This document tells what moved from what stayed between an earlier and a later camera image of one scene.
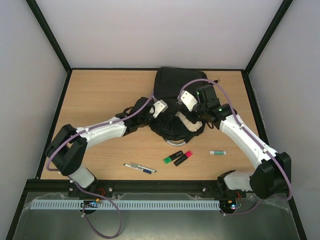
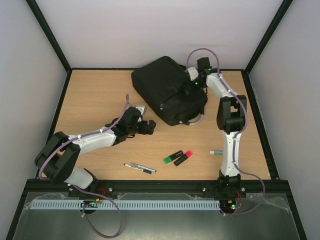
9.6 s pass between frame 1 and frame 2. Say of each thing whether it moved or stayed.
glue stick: stayed
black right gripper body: moved
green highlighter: stayed
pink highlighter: stayed
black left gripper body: moved
